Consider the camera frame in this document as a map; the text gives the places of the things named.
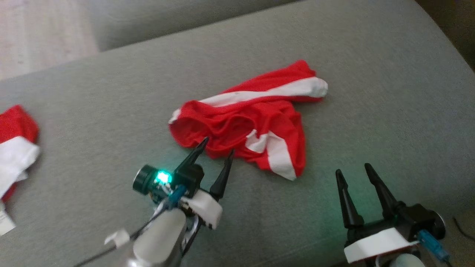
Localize red Bulls 23 jersey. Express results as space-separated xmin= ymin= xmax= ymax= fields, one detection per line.
xmin=0 ymin=105 xmax=40 ymax=236

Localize thin black loose cable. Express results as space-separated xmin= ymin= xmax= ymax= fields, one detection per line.
xmin=453 ymin=217 xmax=475 ymax=241

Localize red white striped shorts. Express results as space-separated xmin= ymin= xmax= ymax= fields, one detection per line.
xmin=168 ymin=59 xmax=329 ymax=181

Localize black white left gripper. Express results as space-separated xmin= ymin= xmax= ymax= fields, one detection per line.
xmin=174 ymin=137 xmax=235 ymax=230

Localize grey fabric sofa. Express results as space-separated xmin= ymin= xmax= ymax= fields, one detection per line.
xmin=0 ymin=0 xmax=475 ymax=267

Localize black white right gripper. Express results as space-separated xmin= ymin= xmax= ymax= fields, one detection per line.
xmin=335 ymin=163 xmax=437 ymax=264

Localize blue left gripper cable plug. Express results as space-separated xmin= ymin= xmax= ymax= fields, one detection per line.
xmin=165 ymin=185 xmax=187 ymax=210

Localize blue gripper cable plug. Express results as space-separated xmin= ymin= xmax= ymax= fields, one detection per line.
xmin=417 ymin=230 xmax=451 ymax=264
xmin=165 ymin=185 xmax=187 ymax=210

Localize blue right gripper cable plug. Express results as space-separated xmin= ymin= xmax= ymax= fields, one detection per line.
xmin=417 ymin=230 xmax=451 ymax=264

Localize white cable label tag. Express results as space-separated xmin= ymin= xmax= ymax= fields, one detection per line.
xmin=105 ymin=229 xmax=131 ymax=249

